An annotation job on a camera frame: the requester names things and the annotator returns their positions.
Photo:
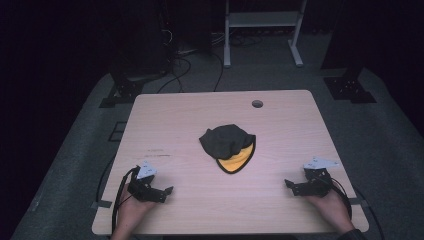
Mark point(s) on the white metal stand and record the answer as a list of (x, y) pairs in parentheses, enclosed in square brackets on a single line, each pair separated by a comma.
[(263, 20)]

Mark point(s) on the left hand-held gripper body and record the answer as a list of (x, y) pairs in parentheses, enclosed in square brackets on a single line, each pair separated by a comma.
[(142, 186)]

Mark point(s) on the person's left hand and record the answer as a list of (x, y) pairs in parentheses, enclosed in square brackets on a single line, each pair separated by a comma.
[(133, 210)]

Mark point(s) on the black and yellow cloth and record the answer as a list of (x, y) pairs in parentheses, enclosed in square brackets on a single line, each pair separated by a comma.
[(229, 146)]

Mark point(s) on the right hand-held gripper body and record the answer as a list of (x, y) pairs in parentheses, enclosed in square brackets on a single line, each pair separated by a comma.
[(316, 181)]

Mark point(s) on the person's right hand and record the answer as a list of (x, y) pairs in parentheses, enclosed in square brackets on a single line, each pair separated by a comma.
[(331, 208)]

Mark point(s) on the grey tape strip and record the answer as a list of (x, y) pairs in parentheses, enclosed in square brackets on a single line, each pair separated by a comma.
[(101, 204)]

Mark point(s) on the black stand base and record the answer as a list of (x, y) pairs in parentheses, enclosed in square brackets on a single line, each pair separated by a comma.
[(124, 90), (350, 87)]

